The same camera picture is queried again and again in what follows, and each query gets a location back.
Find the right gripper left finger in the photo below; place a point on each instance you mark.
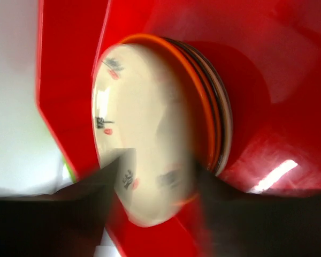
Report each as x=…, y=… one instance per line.
x=69, y=222

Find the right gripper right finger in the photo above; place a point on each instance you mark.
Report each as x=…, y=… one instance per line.
x=247, y=224

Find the lime green plate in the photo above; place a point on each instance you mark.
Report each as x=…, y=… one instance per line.
x=67, y=172

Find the cream plate with motifs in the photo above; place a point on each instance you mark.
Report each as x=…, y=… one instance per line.
x=139, y=116

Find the orange plate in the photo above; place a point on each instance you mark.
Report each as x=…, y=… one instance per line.
x=201, y=120

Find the black plate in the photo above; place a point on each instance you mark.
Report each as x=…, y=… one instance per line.
x=210, y=83

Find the red plastic bin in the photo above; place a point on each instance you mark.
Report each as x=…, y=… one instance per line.
x=268, y=55

